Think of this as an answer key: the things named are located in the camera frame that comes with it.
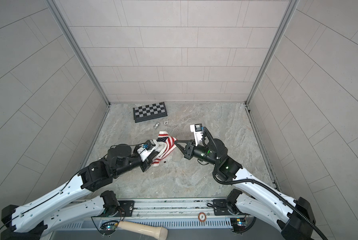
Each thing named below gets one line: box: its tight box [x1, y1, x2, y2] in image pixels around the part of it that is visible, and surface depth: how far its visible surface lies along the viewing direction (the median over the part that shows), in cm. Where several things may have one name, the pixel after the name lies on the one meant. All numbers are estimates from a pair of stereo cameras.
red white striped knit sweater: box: [152, 131, 178, 167], surface depth 63 cm
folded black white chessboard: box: [132, 101, 168, 123], surface depth 108 cm
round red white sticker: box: [198, 212, 207, 222], surface depth 71 cm
